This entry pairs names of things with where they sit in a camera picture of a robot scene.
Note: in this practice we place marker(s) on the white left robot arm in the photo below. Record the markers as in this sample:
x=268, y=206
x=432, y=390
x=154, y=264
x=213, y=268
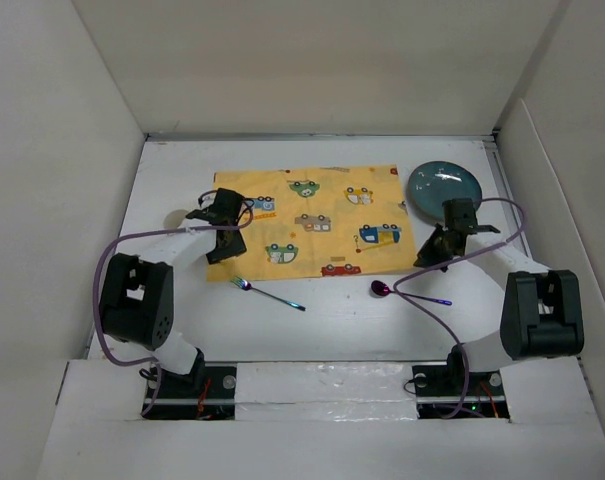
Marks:
x=133, y=287

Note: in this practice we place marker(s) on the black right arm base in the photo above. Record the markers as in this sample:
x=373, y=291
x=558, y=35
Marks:
x=437, y=389

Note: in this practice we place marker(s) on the teal round plate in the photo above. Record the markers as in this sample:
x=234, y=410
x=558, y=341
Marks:
x=433, y=183

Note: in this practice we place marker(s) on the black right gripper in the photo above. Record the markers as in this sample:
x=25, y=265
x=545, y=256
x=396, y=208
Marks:
x=427, y=256

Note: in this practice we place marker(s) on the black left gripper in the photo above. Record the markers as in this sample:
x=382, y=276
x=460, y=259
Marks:
x=235, y=249

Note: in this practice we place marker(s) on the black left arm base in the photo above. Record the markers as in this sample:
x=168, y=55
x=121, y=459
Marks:
x=206, y=393

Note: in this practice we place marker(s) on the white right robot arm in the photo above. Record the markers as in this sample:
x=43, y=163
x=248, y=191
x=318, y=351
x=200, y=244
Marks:
x=541, y=313

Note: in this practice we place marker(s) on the iridescent fork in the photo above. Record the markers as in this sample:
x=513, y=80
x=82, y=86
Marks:
x=245, y=285

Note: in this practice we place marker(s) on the purple iridescent spoon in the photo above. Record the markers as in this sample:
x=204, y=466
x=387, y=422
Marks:
x=381, y=289

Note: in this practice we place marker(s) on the yellow cartoon print cloth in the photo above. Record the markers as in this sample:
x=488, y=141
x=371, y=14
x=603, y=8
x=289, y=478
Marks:
x=320, y=222

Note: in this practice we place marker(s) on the pink cup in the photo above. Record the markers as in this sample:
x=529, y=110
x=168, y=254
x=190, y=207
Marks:
x=174, y=220

